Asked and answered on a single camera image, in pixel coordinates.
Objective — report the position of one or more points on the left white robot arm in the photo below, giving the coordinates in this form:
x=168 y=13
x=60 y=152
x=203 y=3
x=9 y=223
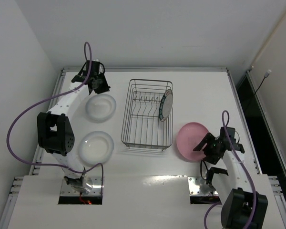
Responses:
x=55 y=134

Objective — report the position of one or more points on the pink plastic plate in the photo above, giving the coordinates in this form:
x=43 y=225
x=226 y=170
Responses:
x=188 y=137

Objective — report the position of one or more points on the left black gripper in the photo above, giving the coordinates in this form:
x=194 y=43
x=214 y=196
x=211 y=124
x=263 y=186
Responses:
x=101 y=84

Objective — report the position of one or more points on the wire dish rack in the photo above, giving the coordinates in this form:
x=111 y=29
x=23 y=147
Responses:
x=145 y=125

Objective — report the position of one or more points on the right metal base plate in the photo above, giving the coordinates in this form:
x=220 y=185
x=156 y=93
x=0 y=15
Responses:
x=199 y=188

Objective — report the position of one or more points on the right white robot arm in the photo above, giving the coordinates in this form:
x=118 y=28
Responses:
x=242 y=206

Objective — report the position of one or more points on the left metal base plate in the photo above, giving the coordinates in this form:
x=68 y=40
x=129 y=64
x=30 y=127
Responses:
x=95 y=183

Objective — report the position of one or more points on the upper clear glass plate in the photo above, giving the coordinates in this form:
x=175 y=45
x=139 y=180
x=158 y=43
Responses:
x=100 y=108

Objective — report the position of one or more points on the metal base plate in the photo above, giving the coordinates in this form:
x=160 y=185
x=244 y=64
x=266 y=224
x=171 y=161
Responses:
x=95 y=183
x=199 y=188

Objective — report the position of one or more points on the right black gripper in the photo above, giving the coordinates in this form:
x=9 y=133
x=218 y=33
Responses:
x=211 y=145

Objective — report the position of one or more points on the lower clear glass plate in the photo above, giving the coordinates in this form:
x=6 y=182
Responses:
x=96 y=147

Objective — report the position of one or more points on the clear glass plate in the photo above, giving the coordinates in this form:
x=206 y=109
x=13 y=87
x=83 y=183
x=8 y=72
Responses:
x=100 y=108
x=96 y=147

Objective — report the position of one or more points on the blue rimmed white plate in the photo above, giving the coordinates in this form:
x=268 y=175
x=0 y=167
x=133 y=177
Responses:
x=166 y=104

